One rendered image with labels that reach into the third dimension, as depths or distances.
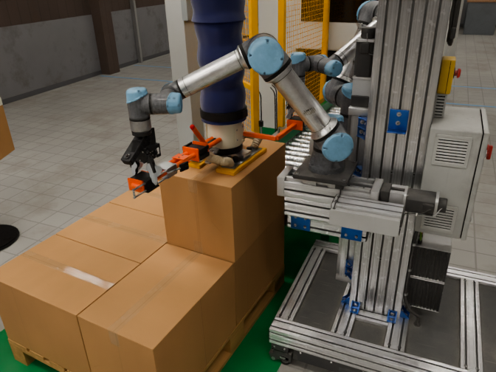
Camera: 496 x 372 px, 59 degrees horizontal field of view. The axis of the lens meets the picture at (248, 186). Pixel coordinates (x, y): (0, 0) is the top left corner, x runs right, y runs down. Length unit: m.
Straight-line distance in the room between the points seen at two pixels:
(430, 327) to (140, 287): 1.40
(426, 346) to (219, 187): 1.21
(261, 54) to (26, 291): 1.45
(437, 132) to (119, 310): 1.46
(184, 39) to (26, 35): 4.99
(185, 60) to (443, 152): 2.21
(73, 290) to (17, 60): 6.24
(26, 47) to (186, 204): 6.37
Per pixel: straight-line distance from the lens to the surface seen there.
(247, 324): 2.58
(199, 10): 1.99
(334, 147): 1.64
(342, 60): 2.17
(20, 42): 8.13
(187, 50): 3.52
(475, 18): 14.19
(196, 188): 2.03
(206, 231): 2.12
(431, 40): 1.83
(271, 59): 1.52
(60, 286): 2.19
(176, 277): 2.09
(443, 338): 2.39
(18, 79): 8.09
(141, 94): 1.62
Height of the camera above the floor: 1.80
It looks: 26 degrees down
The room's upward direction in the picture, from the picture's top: 2 degrees counter-clockwise
